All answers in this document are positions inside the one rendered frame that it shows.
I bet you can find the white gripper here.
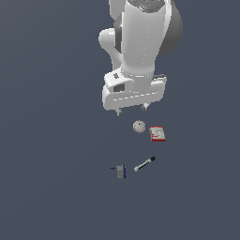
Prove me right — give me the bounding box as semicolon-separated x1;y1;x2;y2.
101;70;168;117

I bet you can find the white baseball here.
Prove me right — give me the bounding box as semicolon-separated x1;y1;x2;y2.
132;120;146;134

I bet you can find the red and white box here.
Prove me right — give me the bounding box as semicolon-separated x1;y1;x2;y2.
148;126;167;143

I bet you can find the black and white marker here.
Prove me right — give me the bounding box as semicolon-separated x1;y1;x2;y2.
133;156;157;173

